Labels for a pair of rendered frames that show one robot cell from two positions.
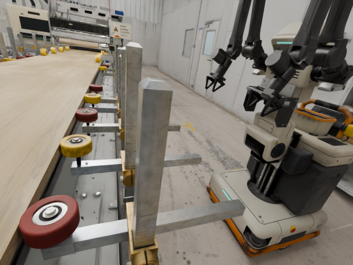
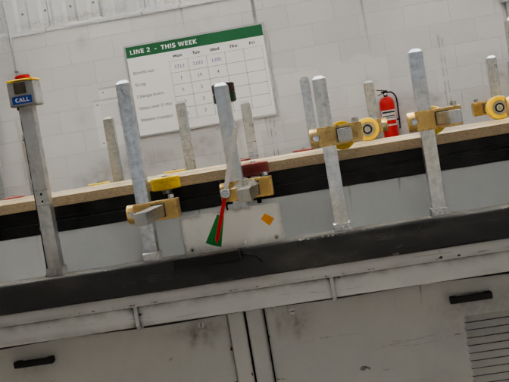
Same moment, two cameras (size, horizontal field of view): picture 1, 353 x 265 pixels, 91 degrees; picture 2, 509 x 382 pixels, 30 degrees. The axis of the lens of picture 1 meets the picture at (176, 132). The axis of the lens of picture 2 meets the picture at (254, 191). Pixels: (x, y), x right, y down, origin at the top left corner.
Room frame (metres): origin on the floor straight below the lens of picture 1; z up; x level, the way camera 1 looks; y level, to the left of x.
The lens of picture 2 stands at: (3.44, -1.30, 0.97)
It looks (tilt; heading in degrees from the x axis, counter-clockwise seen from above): 3 degrees down; 117
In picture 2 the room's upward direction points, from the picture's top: 9 degrees counter-clockwise
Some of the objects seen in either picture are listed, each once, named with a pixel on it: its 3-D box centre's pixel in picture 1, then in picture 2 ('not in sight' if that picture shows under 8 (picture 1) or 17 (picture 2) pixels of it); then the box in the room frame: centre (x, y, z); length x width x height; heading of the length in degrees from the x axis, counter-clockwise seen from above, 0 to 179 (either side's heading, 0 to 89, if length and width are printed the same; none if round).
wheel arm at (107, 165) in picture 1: (143, 163); not in sight; (0.50, 0.10, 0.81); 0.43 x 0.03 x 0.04; 112
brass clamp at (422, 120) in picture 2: not in sight; (434, 118); (2.79, 1.07, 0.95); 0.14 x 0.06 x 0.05; 22
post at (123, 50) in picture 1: (125, 111); not in sight; (0.68, 0.22, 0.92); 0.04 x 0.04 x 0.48; 22
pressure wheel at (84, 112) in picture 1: (87, 122); not in sight; (0.66, 0.37, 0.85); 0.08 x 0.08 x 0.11
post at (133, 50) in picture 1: (131, 135); not in sight; (0.45, 0.13, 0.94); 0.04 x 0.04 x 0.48; 22
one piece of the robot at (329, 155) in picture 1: (289, 156); not in sight; (1.15, -0.85, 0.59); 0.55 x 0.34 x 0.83; 22
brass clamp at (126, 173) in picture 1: (129, 167); not in sight; (0.47, 0.14, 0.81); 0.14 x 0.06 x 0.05; 22
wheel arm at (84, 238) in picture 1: (161, 223); not in sight; (0.27, 0.00, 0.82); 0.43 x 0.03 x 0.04; 112
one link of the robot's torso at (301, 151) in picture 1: (274, 152); not in sight; (1.00, -0.63, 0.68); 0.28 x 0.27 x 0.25; 22
